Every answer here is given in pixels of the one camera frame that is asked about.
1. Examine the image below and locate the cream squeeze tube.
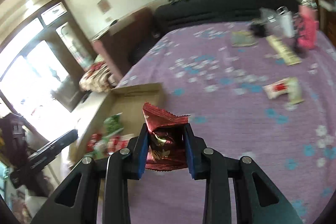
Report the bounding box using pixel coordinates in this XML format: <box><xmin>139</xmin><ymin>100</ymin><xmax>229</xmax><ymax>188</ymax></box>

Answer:
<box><xmin>266</xmin><ymin>35</ymin><xmax>302</xmax><ymax>66</ymax></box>

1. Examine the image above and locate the white red-print snack packet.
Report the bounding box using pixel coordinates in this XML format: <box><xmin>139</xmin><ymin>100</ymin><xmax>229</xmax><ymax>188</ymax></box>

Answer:
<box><xmin>262</xmin><ymin>78</ymin><xmax>291</xmax><ymax>100</ymax></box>

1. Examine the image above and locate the pink wall notice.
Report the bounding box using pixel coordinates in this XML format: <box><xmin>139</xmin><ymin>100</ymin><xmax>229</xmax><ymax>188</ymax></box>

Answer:
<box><xmin>97</xmin><ymin>0</ymin><xmax>112</xmax><ymax>14</ymax></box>

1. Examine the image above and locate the beige biscuit packet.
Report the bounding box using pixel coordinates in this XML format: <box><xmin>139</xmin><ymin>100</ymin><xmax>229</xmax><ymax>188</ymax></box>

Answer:
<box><xmin>287</xmin><ymin>77</ymin><xmax>305</xmax><ymax>105</ymax></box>

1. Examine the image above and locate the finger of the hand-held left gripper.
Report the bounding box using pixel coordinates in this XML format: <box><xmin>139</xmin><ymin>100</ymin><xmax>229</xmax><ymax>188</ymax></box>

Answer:
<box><xmin>43</xmin><ymin>129</ymin><xmax>79</xmax><ymax>155</ymax></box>

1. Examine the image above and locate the large green pea packet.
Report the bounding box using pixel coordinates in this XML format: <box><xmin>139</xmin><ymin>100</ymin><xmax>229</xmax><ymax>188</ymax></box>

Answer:
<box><xmin>103</xmin><ymin>114</ymin><xmax>124</xmax><ymax>136</ymax></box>

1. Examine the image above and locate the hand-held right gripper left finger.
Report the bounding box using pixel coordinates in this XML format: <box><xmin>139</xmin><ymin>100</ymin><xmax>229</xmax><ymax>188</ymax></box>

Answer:
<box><xmin>31</xmin><ymin>123</ymin><xmax>150</xmax><ymax>224</ymax></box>

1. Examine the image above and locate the black sofa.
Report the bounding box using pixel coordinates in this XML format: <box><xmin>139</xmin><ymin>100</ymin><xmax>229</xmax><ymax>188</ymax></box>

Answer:
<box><xmin>154</xmin><ymin>0</ymin><xmax>302</xmax><ymax>30</ymax></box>

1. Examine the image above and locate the purple floral tablecloth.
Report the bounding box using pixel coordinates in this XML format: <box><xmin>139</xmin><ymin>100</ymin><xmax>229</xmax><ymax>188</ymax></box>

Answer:
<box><xmin>97</xmin><ymin>20</ymin><xmax>336</xmax><ymax>224</ymax></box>

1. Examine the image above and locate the dark wooden furniture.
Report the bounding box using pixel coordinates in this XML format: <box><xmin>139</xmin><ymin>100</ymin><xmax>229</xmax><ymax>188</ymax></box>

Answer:
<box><xmin>0</xmin><ymin>112</ymin><xmax>57</xmax><ymax>198</ymax></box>

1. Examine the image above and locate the red figure-print snack packet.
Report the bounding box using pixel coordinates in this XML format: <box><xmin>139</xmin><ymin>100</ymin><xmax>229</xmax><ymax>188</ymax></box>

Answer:
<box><xmin>106</xmin><ymin>135</ymin><xmax>130</xmax><ymax>155</ymax></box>

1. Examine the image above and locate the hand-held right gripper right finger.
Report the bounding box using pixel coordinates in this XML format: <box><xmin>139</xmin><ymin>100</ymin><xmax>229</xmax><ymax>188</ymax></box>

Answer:
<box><xmin>184</xmin><ymin>124</ymin><xmax>305</xmax><ymax>224</ymax></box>

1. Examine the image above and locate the red gold-emblem snack packet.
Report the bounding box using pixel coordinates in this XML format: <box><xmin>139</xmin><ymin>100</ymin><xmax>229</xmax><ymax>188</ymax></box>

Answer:
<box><xmin>86</xmin><ymin>132</ymin><xmax>104</xmax><ymax>153</ymax></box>

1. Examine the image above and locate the olive green booklet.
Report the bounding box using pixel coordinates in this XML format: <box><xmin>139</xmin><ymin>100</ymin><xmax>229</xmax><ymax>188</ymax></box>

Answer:
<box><xmin>231</xmin><ymin>30</ymin><xmax>259</xmax><ymax>47</ymax></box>

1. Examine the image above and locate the brown cardboard box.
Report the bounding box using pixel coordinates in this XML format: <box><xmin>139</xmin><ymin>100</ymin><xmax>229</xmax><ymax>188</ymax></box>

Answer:
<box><xmin>69</xmin><ymin>83</ymin><xmax>164</xmax><ymax>169</ymax></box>

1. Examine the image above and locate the pink knit-covered jar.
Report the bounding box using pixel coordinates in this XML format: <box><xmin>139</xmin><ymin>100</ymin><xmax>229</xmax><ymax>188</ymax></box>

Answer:
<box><xmin>297</xmin><ymin>0</ymin><xmax>319</xmax><ymax>50</ymax></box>

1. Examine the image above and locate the dark red gold-print snack packet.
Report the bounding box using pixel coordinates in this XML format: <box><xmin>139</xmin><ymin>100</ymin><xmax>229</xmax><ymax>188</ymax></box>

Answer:
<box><xmin>142</xmin><ymin>102</ymin><xmax>191</xmax><ymax>173</ymax></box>

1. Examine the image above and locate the red white floral cushion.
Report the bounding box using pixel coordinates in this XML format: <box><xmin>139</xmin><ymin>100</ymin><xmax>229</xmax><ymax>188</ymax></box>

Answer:
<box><xmin>79</xmin><ymin>55</ymin><xmax>117</xmax><ymax>93</ymax></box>

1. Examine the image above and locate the black round device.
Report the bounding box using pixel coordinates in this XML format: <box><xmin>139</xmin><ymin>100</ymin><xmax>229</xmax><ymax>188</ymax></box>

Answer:
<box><xmin>248</xmin><ymin>21</ymin><xmax>268</xmax><ymax>38</ymax></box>

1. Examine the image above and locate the wooden framed glass door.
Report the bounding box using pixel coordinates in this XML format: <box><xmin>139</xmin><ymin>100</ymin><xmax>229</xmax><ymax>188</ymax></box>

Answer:
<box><xmin>0</xmin><ymin>0</ymin><xmax>96</xmax><ymax>135</ymax></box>

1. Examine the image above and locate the brown upholstered chair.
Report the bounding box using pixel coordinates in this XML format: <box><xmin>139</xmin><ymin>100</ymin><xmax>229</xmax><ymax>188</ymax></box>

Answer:
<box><xmin>92</xmin><ymin>7</ymin><xmax>158</xmax><ymax>83</ymax></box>

